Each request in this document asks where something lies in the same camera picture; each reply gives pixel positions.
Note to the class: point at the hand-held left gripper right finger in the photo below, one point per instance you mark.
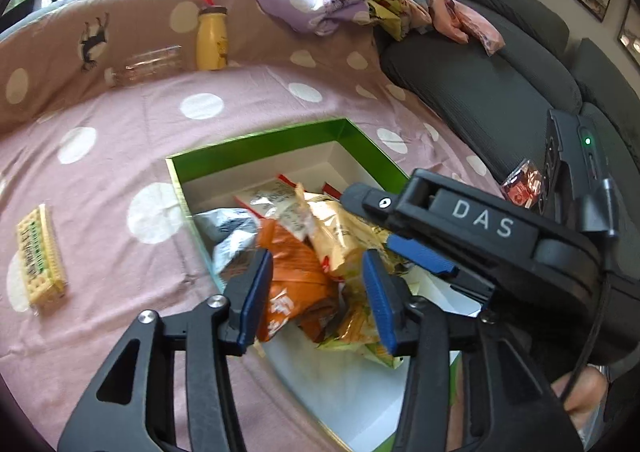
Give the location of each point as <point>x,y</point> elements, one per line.
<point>380,307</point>

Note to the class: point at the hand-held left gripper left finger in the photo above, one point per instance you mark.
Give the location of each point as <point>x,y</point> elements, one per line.
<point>255,302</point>

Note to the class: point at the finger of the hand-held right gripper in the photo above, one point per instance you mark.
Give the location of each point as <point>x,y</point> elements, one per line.
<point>420,254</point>
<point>370,202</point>

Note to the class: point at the yellow-green snack packet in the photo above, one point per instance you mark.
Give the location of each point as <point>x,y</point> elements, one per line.
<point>357,332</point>

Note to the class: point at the yellow-brown snack packet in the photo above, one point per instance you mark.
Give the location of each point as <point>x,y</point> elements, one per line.
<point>240,268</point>

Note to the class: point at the orange snack packet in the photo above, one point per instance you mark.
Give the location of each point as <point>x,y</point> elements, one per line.
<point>290,282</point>
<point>320,324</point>

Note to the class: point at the red snack packet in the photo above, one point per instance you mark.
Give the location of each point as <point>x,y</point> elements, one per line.
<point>331,190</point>

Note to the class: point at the yellow snack packet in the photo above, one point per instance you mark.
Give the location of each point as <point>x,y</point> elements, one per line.
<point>335,237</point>

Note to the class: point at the silver snack packet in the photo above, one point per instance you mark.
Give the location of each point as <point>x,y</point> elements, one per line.
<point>225,232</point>

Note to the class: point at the white red-edged snack packet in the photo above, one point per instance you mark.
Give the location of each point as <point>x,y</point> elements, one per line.
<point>272,202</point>

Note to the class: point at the green cardboard box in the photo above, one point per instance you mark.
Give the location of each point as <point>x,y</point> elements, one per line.
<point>240,151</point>

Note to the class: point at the green-label cracker packet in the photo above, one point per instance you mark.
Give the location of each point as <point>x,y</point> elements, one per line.
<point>42,257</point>

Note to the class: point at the person's right hand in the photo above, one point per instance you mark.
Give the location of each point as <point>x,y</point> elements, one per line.
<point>582,389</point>

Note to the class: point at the small red packet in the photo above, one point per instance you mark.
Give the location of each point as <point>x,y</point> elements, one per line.
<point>522,184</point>

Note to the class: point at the grey sofa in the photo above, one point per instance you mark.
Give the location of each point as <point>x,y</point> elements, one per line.
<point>475,81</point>

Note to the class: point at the yellow printed cloth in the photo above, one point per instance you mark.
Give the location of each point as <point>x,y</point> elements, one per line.
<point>385,14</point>

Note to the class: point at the brown polka-dot cushion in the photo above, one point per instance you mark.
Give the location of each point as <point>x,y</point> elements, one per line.
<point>265,41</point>

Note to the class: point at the pink polka-dot bedsheet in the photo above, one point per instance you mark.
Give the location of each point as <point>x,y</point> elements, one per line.
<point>125,141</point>

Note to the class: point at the yellow bottle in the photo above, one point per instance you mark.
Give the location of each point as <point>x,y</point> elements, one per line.
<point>212,41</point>

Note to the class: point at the clear plastic bottle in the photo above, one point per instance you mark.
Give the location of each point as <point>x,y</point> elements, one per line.
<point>150,64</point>

